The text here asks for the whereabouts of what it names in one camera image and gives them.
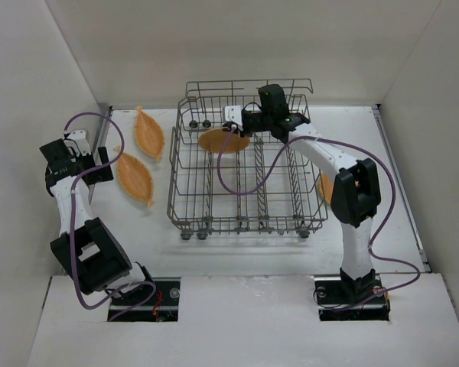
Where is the round orange woven plate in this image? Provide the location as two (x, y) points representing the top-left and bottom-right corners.
(318, 173), (334, 205)
(198, 128), (251, 154)

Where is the leaf-shaped orange woven plate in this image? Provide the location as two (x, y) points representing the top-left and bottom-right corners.
(134, 106), (165, 161)

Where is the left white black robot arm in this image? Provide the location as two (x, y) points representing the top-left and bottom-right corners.
(40, 134), (153, 297)

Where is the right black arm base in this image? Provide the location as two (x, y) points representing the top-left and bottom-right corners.
(313, 275), (391, 322)

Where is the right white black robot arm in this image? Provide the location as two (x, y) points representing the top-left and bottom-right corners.
(223, 84), (381, 304)

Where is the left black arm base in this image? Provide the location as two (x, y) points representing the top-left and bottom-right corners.
(107, 278), (181, 323)

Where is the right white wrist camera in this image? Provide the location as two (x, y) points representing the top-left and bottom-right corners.
(223, 105), (243, 125)

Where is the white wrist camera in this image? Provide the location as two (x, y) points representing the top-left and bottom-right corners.
(63, 129), (92, 157)
(223, 105), (243, 125)

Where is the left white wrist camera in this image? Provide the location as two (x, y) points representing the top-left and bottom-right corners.
(63, 129), (92, 157)

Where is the grey wire dish rack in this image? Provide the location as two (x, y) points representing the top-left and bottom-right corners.
(167, 80), (328, 240)

